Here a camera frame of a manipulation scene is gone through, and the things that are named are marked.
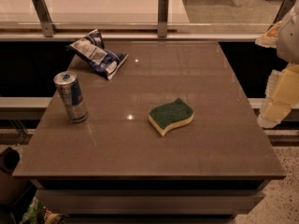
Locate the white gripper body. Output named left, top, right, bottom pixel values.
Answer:
left=277, top=5, right=299, bottom=63

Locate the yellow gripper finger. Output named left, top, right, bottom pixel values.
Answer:
left=257, top=63, right=299, bottom=129
left=255, top=21, right=281, bottom=49

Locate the blue chip bag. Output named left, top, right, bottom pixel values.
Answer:
left=67, top=29, right=128, bottom=80

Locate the green snack bag on floor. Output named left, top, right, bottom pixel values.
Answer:
left=18, top=197, right=64, bottom=224

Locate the green yellow sponge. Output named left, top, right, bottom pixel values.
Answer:
left=149, top=98, right=194, bottom=137

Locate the silver blue energy drink can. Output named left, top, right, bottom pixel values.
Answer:
left=53, top=71, right=88, bottom=123

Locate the right metal railing bracket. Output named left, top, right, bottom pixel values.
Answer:
left=270, top=0, right=298, bottom=28

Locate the metal railing bracket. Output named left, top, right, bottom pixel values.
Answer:
left=32, top=0, right=56, bottom=37
left=270, top=0, right=298, bottom=28
left=157, top=0, right=169, bottom=37

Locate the middle metal railing bracket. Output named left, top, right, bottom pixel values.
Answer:
left=157, top=0, right=169, bottom=37

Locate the left metal railing bracket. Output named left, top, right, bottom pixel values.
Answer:
left=32, top=0, right=56, bottom=37

